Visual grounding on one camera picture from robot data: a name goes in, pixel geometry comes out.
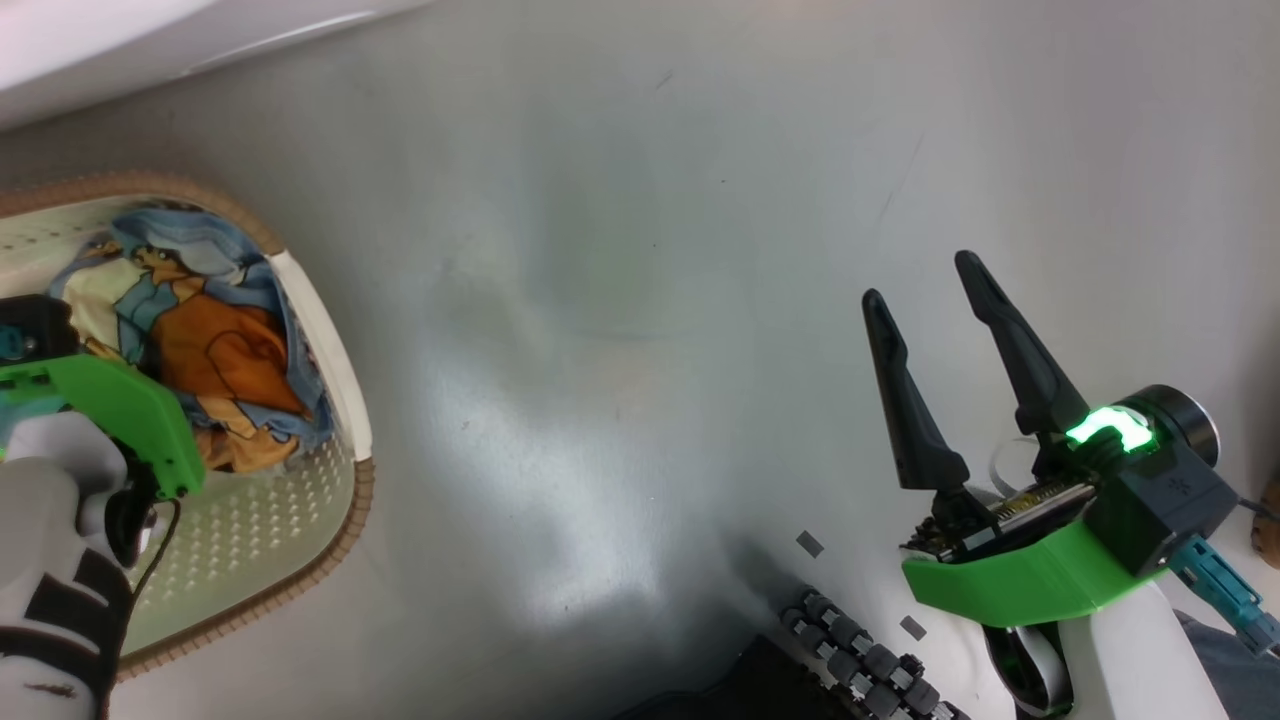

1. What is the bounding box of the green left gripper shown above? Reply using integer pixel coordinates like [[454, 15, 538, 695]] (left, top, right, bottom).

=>
[[0, 355, 207, 501]]

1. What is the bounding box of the white front-load washing machine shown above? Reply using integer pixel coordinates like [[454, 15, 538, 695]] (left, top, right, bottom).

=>
[[0, 0, 433, 131]]

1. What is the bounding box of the blue orange cartoon garment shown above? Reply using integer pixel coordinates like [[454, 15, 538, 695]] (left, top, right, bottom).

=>
[[50, 205, 336, 473]]

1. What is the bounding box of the cream perforated laundry basket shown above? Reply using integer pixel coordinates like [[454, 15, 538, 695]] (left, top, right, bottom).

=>
[[0, 170, 376, 681]]

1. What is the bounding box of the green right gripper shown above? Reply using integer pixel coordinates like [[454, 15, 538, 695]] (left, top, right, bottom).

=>
[[862, 250, 1169, 629]]

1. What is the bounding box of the teal camera cable connector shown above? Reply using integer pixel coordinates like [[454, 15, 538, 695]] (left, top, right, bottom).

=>
[[1170, 535, 1280, 656]]

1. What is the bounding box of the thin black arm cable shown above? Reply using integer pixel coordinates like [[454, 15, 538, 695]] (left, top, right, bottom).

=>
[[128, 495, 183, 606]]

